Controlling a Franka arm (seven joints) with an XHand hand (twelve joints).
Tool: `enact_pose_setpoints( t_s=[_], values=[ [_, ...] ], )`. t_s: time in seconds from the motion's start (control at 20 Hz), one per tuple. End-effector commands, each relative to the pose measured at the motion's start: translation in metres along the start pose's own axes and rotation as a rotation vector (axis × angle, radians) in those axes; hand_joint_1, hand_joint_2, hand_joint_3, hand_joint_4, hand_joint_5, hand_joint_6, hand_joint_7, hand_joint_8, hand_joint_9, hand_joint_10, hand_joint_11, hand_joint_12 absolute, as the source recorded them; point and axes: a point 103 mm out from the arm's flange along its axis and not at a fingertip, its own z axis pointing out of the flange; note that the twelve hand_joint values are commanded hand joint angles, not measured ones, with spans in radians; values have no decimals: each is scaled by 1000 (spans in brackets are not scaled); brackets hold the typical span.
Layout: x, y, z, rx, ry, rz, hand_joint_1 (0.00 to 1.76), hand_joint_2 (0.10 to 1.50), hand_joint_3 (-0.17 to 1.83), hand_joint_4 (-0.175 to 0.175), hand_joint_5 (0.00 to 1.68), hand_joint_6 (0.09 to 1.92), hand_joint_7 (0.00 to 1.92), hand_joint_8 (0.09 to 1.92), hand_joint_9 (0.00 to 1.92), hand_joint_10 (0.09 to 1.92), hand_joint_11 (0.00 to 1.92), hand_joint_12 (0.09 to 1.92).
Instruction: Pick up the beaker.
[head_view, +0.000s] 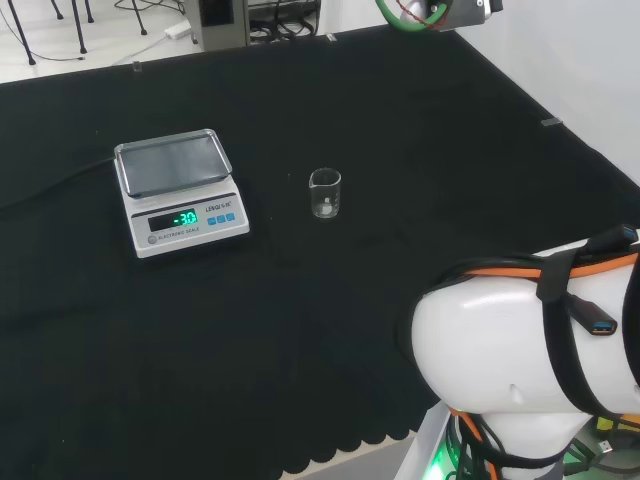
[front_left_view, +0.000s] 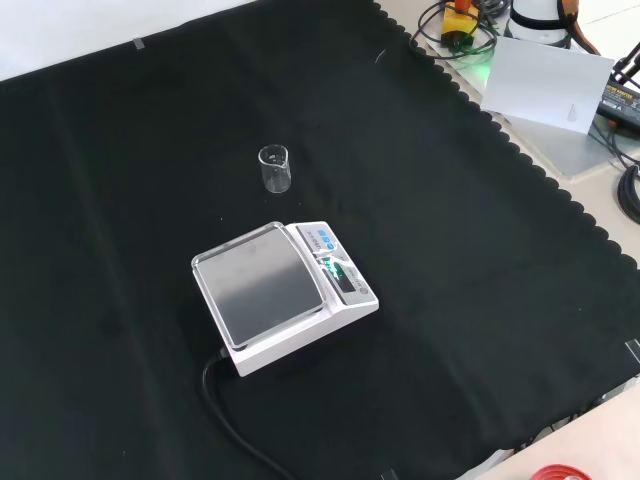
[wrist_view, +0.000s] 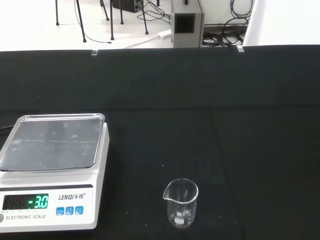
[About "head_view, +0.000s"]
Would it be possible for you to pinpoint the white electronic balance steel pan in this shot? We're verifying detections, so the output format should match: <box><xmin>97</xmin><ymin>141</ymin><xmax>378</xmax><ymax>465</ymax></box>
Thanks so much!
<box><xmin>113</xmin><ymin>128</ymin><xmax>251</xmax><ymax>260</ymax></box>

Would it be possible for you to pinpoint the green robot cable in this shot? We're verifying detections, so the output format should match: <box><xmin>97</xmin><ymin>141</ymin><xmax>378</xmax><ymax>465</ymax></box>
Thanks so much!
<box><xmin>374</xmin><ymin>0</ymin><xmax>452</xmax><ymax>34</ymax></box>

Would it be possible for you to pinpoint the grey metal cabinet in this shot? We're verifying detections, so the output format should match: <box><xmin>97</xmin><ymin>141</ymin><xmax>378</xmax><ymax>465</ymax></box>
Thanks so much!
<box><xmin>191</xmin><ymin>0</ymin><xmax>250</xmax><ymax>52</ymax></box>

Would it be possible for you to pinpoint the black balance power cable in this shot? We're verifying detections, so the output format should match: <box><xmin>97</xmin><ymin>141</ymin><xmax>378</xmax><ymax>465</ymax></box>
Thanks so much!
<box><xmin>0</xmin><ymin>156</ymin><xmax>119</xmax><ymax>212</ymax></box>

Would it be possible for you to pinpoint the black bench cloth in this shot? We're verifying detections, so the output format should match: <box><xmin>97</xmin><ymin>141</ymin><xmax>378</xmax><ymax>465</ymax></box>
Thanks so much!
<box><xmin>0</xmin><ymin>17</ymin><xmax>640</xmax><ymax>480</ymax></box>

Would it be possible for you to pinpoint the clear glass 100 ml beaker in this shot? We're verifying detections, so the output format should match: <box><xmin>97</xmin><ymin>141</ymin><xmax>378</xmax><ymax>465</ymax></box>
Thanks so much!
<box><xmin>308</xmin><ymin>168</ymin><xmax>343</xmax><ymax>220</ymax></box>

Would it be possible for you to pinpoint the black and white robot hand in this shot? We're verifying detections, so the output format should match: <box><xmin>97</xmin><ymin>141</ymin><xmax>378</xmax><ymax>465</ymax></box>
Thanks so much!
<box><xmin>402</xmin><ymin>0</ymin><xmax>504</xmax><ymax>33</ymax></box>

